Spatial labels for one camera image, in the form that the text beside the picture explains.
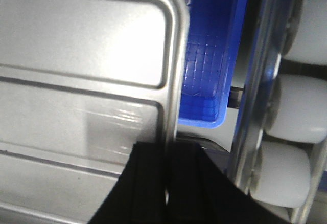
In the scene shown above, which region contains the small silver ribbed tray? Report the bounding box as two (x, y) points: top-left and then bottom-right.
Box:
(1, 0), (189, 223)

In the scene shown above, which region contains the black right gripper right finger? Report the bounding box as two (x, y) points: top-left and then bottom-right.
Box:
(167, 142), (286, 223)

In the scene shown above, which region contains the blue bin lower shelf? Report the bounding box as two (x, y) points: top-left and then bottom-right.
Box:
(178, 0), (248, 128)

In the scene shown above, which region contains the white roller track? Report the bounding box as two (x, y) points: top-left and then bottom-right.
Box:
(227, 0), (326, 223)

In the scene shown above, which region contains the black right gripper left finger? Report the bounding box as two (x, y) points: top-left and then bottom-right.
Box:
(89, 142), (166, 223)

